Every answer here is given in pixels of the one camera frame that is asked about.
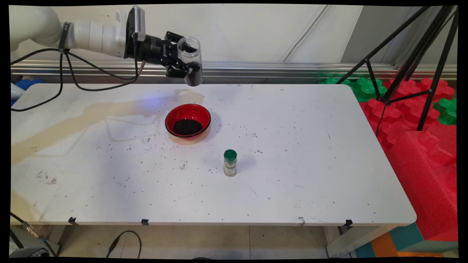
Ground red foam block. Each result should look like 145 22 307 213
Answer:
359 98 441 154
382 77 456 110

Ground black cable strap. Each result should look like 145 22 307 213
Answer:
58 22 72 53

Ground white wall cable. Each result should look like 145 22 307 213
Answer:
282 5 331 62

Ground teal foam mat tile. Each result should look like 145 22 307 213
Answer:
388 222 424 252

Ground green lidded spice bottle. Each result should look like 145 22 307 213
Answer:
223 149 238 177

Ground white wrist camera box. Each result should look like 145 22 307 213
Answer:
116 5 146 42

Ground red bowl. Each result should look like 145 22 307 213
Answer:
165 104 212 140

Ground black seed pile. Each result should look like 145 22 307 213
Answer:
173 118 203 136

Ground orange foam mat tile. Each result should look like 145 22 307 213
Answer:
370 232 400 258

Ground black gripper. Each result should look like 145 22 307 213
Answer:
126 31 201 78

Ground aluminium wall rail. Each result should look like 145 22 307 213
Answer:
10 60 457 84

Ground black tripod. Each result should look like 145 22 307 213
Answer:
336 5 459 131

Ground white table leg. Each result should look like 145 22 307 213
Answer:
325 226 397 258

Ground green foam block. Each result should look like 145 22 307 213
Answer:
433 98 457 126
319 77 354 88
352 77 387 103

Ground red and green foam mats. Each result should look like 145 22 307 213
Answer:
386 122 458 241

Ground blue foam block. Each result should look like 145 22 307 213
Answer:
15 78 44 91

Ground black floor cable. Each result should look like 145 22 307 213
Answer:
106 230 142 259

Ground clear plastic jar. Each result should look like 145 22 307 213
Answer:
177 37 203 87

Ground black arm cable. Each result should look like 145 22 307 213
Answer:
10 47 146 112

